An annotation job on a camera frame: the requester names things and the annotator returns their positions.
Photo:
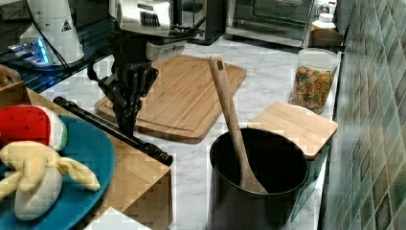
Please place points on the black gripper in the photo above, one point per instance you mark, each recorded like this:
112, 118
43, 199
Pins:
132, 77

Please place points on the wooden drawer with black handle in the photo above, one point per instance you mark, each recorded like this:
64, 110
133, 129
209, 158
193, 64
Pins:
138, 144

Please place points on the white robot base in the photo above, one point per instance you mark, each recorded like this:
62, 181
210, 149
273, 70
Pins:
52, 39

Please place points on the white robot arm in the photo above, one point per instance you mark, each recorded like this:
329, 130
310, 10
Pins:
143, 33

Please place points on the wooden drawer cabinet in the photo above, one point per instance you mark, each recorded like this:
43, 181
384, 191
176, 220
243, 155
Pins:
131, 182

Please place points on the wooden cutting board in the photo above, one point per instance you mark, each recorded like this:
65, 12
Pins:
182, 104

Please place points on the plush watermelon slice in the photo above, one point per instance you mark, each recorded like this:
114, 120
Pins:
32, 123

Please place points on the plush peeled banana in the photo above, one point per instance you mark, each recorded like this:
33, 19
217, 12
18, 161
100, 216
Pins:
36, 177

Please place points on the wooden spoon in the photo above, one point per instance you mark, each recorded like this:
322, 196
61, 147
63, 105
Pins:
248, 181

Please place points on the black utensil holder pot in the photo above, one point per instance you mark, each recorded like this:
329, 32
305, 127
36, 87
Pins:
277, 163

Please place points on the stainless toaster oven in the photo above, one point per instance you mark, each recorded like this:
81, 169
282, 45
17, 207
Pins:
284, 22

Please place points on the clear cereal jar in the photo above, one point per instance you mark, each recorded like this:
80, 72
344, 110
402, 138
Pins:
313, 78

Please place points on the teal container with wooden lid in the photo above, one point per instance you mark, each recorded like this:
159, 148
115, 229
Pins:
309, 131

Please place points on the white cap spice bottle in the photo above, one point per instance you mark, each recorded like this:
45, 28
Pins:
324, 22

